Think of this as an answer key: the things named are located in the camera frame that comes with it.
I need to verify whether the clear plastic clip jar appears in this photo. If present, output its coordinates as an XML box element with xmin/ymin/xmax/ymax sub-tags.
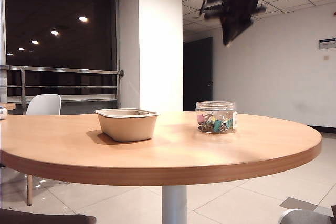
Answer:
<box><xmin>195</xmin><ymin>101</ymin><xmax>238</xmax><ymax>134</ymax></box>

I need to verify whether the beige rectangular paper bowl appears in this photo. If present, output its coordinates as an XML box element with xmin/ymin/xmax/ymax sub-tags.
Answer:
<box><xmin>93</xmin><ymin>108</ymin><xmax>161</xmax><ymax>142</ymax></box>

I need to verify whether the dark door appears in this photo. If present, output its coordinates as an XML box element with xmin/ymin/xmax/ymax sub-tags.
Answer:
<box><xmin>183</xmin><ymin>37</ymin><xmax>213</xmax><ymax>112</ymax></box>

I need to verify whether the steel window railing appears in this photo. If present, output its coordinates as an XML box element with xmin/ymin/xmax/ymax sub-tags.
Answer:
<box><xmin>0</xmin><ymin>64</ymin><xmax>124</xmax><ymax>116</ymax></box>

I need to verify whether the white plastic chair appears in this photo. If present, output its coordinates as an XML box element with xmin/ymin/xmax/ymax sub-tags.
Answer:
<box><xmin>25</xmin><ymin>94</ymin><xmax>70</xmax><ymax>206</ymax></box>

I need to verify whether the grey floor hatch cover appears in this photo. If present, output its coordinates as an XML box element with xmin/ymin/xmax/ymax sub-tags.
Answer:
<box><xmin>279</xmin><ymin>197</ymin><xmax>307</xmax><ymax>211</ymax></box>

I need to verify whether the dark brown chair back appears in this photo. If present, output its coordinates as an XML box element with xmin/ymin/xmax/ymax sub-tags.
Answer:
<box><xmin>0</xmin><ymin>209</ymin><xmax>97</xmax><ymax>224</ymax></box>

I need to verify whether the grey rounded seat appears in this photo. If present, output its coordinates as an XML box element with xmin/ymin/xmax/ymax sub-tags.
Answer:
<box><xmin>278</xmin><ymin>208</ymin><xmax>336</xmax><ymax>224</ymax></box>

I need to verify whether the white table pedestal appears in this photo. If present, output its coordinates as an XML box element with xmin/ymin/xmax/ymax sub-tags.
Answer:
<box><xmin>162</xmin><ymin>185</ymin><xmax>187</xmax><ymax>224</ymax></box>

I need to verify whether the white wall sign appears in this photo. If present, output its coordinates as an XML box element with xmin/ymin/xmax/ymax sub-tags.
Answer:
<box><xmin>318</xmin><ymin>38</ymin><xmax>336</xmax><ymax>50</ymax></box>

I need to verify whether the grey window frame post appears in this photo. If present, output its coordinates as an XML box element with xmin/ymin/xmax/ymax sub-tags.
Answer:
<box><xmin>0</xmin><ymin>0</ymin><xmax>7</xmax><ymax>103</ymax></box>

